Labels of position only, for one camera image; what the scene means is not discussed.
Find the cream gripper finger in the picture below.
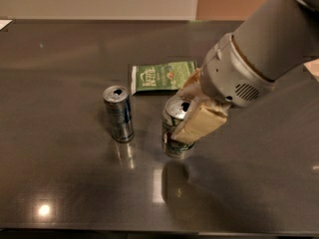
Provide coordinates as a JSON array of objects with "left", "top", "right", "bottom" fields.
[
  {"left": 171, "top": 98, "right": 231, "bottom": 144},
  {"left": 176, "top": 68, "right": 202, "bottom": 98}
]

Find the green white 7up can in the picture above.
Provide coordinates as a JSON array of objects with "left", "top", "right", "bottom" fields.
[{"left": 161, "top": 96, "right": 194, "bottom": 160}]

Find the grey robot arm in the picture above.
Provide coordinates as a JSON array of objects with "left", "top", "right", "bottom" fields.
[{"left": 171, "top": 0, "right": 319, "bottom": 143}]

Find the blue silver redbull can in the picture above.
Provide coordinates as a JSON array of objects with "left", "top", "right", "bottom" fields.
[{"left": 103, "top": 86, "right": 134, "bottom": 142}]

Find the green chips bag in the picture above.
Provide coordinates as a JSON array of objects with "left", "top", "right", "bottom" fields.
[{"left": 131, "top": 61, "right": 197, "bottom": 95}]

